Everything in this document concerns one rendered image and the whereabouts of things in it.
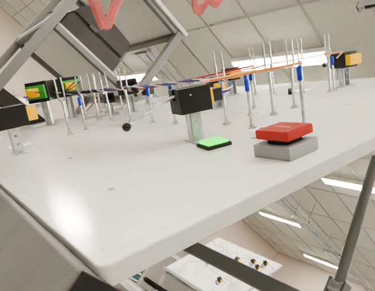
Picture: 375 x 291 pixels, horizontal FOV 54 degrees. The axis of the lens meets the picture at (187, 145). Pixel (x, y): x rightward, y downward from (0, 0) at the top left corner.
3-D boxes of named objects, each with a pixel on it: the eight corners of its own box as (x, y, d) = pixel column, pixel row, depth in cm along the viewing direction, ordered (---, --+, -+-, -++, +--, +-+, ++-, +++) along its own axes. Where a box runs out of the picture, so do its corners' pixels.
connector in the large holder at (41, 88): (47, 97, 115) (44, 84, 114) (44, 98, 112) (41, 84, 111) (29, 100, 115) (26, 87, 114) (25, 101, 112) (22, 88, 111)
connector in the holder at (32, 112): (24, 120, 80) (21, 107, 79) (33, 118, 81) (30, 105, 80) (29, 120, 77) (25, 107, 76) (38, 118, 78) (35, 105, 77)
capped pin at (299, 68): (297, 133, 55) (291, 60, 53) (302, 131, 56) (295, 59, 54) (307, 133, 54) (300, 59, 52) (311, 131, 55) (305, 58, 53)
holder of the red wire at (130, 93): (131, 109, 129) (125, 78, 126) (142, 111, 117) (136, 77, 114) (117, 112, 127) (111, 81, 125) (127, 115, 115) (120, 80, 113)
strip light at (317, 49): (326, 52, 338) (329, 45, 340) (229, 63, 438) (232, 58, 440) (333, 64, 347) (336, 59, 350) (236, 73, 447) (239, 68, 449)
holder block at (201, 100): (171, 114, 61) (167, 90, 60) (201, 107, 63) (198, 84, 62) (182, 115, 57) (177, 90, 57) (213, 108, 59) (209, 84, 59)
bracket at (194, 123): (184, 141, 63) (180, 112, 62) (197, 137, 64) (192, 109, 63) (196, 144, 59) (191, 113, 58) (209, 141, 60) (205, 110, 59)
